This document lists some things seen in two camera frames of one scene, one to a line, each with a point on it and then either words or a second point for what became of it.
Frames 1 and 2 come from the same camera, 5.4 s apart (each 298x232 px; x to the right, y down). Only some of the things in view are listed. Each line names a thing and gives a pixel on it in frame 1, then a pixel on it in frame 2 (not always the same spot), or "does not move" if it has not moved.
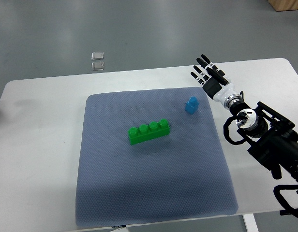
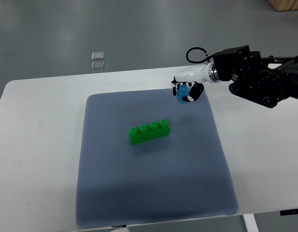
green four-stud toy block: (144, 133) does not move
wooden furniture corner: (280, 5) does not move
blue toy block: (192, 106) -> (183, 90)
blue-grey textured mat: (185, 174) does not move
